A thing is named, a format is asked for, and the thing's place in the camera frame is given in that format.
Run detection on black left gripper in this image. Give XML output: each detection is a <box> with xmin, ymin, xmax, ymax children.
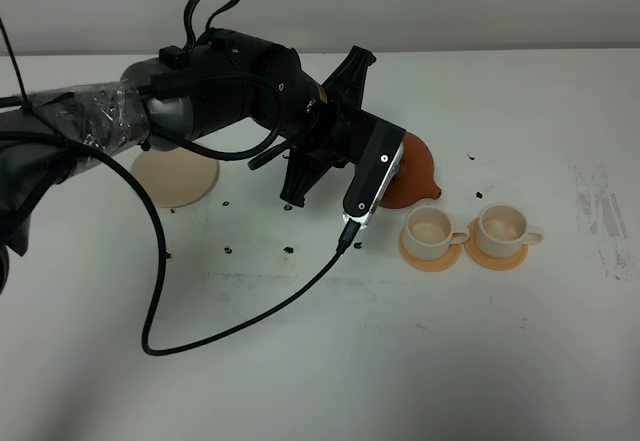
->
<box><xmin>280</xmin><ymin>46</ymin><xmax>406</xmax><ymax>207</ymax></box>

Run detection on brown clay teapot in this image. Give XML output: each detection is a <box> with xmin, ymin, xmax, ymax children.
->
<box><xmin>380</xmin><ymin>132</ymin><xmax>442</xmax><ymax>209</ymax></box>

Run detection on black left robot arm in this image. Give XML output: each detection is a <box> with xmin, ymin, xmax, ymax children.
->
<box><xmin>1</xmin><ymin>29</ymin><xmax>405</xmax><ymax>255</ymax></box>

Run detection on beige teapot saucer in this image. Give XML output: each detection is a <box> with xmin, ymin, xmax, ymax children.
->
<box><xmin>130</xmin><ymin>148</ymin><xmax>220</xmax><ymax>208</ymax></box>

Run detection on left white teacup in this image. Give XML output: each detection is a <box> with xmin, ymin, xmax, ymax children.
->
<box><xmin>400</xmin><ymin>206</ymin><xmax>470</xmax><ymax>261</ymax></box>

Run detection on white teacup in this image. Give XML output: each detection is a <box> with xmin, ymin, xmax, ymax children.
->
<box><xmin>473</xmin><ymin>203</ymin><xmax>544</xmax><ymax>258</ymax></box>
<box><xmin>400</xmin><ymin>206</ymin><xmax>470</xmax><ymax>261</ymax></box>

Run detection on left orange coaster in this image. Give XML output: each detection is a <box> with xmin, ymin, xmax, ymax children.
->
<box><xmin>398</xmin><ymin>235</ymin><xmax>462</xmax><ymax>272</ymax></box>

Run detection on orange coaster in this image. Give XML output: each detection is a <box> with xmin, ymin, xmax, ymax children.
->
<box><xmin>463</xmin><ymin>219</ymin><xmax>528</xmax><ymax>271</ymax></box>
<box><xmin>398</xmin><ymin>235</ymin><xmax>462</xmax><ymax>272</ymax></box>

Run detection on right white teacup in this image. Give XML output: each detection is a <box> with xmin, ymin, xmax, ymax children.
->
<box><xmin>473</xmin><ymin>203</ymin><xmax>544</xmax><ymax>258</ymax></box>

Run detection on right orange coaster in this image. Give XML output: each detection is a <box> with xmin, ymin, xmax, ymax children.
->
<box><xmin>463</xmin><ymin>219</ymin><xmax>528</xmax><ymax>271</ymax></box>

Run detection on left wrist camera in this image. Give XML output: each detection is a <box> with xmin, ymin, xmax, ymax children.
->
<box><xmin>343</xmin><ymin>123</ymin><xmax>405</xmax><ymax>227</ymax></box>

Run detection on black left camera cable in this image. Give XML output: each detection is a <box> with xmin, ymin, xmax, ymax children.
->
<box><xmin>0</xmin><ymin>0</ymin><xmax>359</xmax><ymax>357</ymax></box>

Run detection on black cable tie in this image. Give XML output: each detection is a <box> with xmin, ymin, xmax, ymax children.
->
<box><xmin>0</xmin><ymin>19</ymin><xmax>30</xmax><ymax>109</ymax></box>

